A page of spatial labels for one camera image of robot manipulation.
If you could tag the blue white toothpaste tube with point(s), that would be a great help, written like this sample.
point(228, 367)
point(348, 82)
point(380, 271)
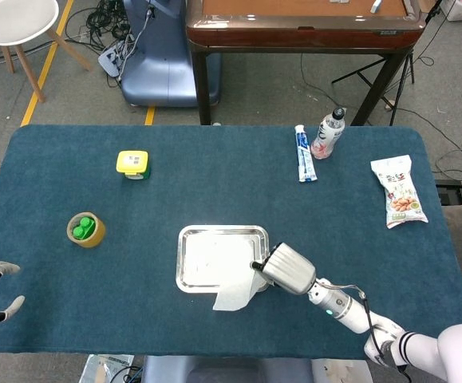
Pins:
point(305, 159)

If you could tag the white power strip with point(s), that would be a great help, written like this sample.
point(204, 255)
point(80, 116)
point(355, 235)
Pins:
point(113, 58)

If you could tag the yellow tape roll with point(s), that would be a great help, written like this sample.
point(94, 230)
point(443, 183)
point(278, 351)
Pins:
point(95, 238)

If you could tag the clear plastic bag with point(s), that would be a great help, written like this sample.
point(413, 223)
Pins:
point(103, 369)

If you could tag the brown mahjong table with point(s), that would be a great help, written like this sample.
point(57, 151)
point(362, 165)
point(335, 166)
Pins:
point(294, 38)

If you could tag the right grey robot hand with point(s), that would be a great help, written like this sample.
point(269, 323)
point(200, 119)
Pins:
point(290, 267)

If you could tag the grey robot torso base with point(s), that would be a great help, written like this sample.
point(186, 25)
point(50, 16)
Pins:
point(222, 371)

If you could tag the clear bottle with pink drink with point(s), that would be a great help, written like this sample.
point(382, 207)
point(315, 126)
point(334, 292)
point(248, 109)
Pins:
point(326, 137)

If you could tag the silver metal tray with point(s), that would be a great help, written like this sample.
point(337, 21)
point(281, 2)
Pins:
point(182, 279)

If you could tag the long blue mahjong tile row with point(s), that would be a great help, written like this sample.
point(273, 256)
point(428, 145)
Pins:
point(376, 5)

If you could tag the white paper sheet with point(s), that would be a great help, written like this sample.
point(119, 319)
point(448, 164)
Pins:
point(234, 295)

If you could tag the green jar with yellow lid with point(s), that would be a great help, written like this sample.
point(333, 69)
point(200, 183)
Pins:
point(133, 161)

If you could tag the white chair with wooden legs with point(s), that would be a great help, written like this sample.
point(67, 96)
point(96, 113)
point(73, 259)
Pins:
point(11, 20)

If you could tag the white nut snack bag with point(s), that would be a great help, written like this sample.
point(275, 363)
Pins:
point(400, 191)

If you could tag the black metal rail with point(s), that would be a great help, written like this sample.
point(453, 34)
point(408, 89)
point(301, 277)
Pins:
point(458, 191)

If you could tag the blue felt table cover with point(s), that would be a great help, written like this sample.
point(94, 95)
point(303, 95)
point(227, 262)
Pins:
point(214, 179)

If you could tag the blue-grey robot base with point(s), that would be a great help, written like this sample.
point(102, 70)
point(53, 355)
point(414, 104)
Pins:
point(163, 72)

